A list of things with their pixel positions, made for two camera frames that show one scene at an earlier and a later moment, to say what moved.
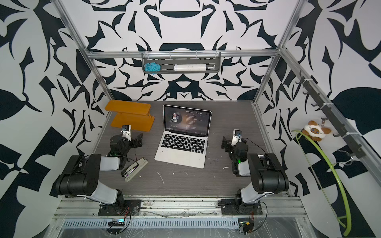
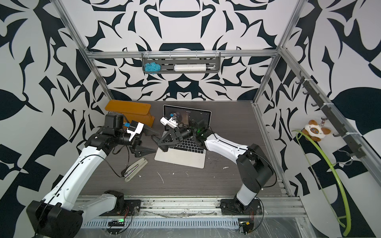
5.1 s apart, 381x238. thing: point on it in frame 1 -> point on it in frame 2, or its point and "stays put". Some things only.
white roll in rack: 190,67 stays put
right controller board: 247,226 stays put
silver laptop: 185,133 stays put
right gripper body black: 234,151 -> 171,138
